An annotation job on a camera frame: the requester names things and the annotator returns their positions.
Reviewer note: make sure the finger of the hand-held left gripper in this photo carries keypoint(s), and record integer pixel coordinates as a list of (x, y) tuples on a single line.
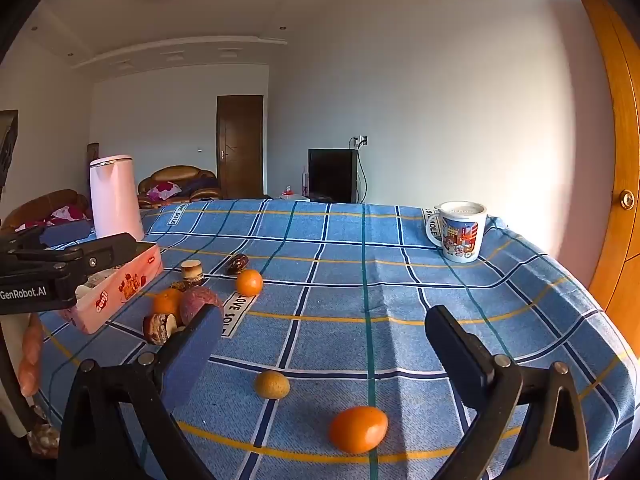
[(107, 252), (22, 239)]

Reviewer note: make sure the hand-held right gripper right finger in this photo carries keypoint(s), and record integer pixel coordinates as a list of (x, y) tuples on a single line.
[(457, 355)]

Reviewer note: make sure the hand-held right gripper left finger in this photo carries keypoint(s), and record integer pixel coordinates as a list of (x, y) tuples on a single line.
[(195, 350)]

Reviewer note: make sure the brown mottled round fruit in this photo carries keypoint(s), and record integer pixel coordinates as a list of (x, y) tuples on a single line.
[(160, 328)]

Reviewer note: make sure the gold metal tray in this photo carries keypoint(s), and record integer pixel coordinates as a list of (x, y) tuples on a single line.
[(125, 290)]

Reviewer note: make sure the purple round fruit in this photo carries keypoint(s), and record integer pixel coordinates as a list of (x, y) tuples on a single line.
[(197, 302)]

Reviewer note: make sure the orange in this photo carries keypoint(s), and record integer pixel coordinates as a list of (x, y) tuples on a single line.
[(249, 282), (167, 304), (358, 429)]

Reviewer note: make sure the person's left hand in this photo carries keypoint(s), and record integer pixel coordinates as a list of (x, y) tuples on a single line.
[(29, 355)]

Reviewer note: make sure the brown leather sofa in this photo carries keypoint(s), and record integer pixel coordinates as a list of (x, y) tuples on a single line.
[(40, 202)]

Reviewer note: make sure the floral cushion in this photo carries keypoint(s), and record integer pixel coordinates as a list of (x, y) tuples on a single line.
[(167, 190), (65, 213)]

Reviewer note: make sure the pink electric kettle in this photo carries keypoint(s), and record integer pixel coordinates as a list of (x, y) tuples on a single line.
[(116, 200)]

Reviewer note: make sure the small dark brown fruit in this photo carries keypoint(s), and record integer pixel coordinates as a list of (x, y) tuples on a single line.
[(181, 286)]

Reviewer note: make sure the small yellow-brown fruit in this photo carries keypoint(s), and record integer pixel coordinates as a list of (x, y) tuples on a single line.
[(272, 384)]

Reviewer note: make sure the dark framed picture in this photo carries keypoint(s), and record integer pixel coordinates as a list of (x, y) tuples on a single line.
[(6, 150)]

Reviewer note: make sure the brown oval dried fruit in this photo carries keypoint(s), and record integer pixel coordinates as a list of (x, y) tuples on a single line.
[(237, 263)]

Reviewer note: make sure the brown leather armchair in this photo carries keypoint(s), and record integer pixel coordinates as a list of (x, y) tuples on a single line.
[(200, 192)]

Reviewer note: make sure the white printed mug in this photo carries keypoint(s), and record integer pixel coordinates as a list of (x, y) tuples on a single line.
[(462, 235)]

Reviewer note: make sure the blue plaid cloth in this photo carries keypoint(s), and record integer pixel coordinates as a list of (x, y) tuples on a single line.
[(350, 280)]

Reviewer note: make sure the dark brown room door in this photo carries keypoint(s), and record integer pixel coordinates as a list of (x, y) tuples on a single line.
[(240, 150)]

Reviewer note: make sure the white flat box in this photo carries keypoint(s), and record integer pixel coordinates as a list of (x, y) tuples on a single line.
[(295, 198)]

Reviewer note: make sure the black television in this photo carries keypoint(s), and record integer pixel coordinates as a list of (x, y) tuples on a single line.
[(331, 175)]

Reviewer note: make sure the brass door knob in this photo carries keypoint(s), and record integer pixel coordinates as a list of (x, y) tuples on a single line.
[(626, 198)]

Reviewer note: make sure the orange wooden door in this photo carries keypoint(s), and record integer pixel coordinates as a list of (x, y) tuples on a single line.
[(610, 160)]

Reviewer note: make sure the white wall socket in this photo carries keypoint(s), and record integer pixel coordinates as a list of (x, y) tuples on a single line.
[(361, 140)]

